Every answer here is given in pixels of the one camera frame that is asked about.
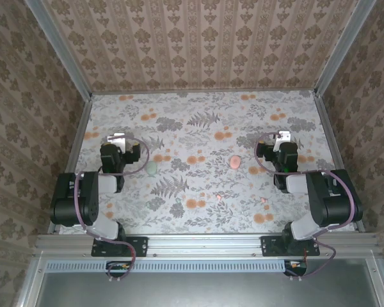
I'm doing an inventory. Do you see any grey metal panel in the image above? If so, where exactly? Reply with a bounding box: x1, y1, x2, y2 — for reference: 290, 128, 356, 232
15, 251, 384, 307

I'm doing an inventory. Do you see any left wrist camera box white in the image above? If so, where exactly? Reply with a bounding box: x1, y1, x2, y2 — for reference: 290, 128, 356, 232
107, 133, 129, 152

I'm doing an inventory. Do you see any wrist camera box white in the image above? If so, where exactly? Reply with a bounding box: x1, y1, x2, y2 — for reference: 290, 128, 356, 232
273, 130, 291, 153
107, 133, 129, 152

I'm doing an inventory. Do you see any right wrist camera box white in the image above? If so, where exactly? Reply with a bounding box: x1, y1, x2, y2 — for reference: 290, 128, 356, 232
273, 130, 291, 153

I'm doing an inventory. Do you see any aluminium table side rail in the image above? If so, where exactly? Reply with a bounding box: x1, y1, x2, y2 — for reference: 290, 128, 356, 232
47, 94, 93, 234
313, 92, 367, 233

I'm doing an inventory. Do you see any purple cable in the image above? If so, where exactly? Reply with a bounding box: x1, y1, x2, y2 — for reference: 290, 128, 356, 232
254, 130, 355, 282
73, 133, 150, 282

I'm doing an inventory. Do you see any aluminium frame post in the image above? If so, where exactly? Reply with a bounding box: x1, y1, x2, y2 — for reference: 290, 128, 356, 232
313, 0, 377, 97
24, 0, 94, 100

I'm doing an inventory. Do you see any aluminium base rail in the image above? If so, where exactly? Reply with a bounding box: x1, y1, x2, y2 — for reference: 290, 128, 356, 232
35, 233, 380, 259

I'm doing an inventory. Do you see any grey slotted cable duct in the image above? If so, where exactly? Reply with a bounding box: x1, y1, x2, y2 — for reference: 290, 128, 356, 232
46, 258, 284, 273

